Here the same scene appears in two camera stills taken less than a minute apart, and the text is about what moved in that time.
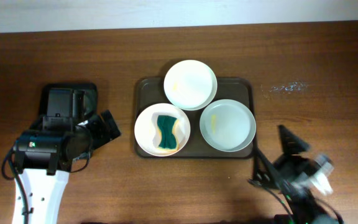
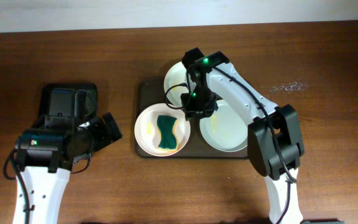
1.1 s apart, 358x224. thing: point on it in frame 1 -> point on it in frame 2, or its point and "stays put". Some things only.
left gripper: [103, 130] stays put
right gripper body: [287, 167] -> [201, 102]
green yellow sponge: [168, 141] stays put
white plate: [148, 132] stays put
